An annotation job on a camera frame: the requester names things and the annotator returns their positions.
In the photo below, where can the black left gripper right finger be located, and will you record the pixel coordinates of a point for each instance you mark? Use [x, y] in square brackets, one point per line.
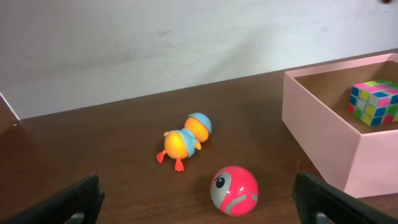
[319, 202]

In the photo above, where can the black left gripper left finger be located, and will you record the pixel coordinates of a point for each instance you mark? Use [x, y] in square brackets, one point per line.
[82, 197]

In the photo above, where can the pastel puzzle cube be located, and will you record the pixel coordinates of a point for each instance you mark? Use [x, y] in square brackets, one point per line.
[374, 102]

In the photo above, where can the beige open cardboard box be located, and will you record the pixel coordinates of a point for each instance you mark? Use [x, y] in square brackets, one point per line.
[348, 152]

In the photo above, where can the red grey toy ball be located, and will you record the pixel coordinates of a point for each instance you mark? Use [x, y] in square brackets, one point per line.
[234, 191]

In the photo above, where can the yellow blue toy duck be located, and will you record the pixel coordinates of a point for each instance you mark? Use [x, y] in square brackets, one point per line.
[181, 144]

